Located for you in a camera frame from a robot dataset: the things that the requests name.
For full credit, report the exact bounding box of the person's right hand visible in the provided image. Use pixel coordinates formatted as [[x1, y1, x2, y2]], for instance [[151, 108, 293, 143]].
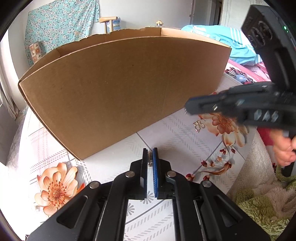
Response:
[[272, 133, 296, 167]]

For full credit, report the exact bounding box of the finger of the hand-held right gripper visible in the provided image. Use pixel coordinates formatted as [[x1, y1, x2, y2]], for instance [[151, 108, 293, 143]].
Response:
[[195, 81, 277, 103], [184, 91, 286, 127]]

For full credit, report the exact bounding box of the teal floral cloth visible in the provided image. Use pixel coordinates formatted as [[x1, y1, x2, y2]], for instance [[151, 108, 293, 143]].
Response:
[[24, 0, 100, 67]]

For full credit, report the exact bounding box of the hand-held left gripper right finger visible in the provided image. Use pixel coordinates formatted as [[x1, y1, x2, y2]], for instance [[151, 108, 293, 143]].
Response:
[[153, 147, 271, 241]]

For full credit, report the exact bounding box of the green plush cloth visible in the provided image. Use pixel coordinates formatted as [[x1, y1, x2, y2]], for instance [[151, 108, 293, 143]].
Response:
[[235, 167, 296, 232]]

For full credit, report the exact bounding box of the door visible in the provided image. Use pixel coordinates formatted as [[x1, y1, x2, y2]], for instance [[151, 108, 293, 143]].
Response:
[[190, 0, 228, 26]]

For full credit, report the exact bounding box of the brown cardboard box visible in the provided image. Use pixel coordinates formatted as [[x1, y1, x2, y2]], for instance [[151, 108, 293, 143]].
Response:
[[18, 27, 232, 161]]

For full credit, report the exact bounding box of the blue striped garment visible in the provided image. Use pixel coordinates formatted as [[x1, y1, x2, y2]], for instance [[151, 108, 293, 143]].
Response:
[[181, 24, 263, 65]]

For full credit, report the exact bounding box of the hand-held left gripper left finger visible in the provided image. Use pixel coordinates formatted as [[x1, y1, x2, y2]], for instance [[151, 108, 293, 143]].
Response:
[[25, 148, 149, 241]]

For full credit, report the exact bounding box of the patterned fabric box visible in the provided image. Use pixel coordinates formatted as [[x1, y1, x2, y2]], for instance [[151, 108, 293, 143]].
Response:
[[29, 41, 43, 63]]

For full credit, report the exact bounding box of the white fleece blanket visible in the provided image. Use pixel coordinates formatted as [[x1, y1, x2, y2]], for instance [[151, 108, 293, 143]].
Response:
[[228, 132, 296, 202]]

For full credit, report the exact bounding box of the plaid floral tablecloth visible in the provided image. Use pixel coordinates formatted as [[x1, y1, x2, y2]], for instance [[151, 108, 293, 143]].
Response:
[[6, 76, 257, 241]]

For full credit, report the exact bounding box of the wooden chair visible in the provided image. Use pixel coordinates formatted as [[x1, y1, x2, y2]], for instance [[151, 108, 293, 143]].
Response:
[[99, 16, 118, 34]]

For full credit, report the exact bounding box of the grey curtain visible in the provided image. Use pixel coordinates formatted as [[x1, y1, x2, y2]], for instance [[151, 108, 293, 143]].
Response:
[[0, 62, 19, 118]]

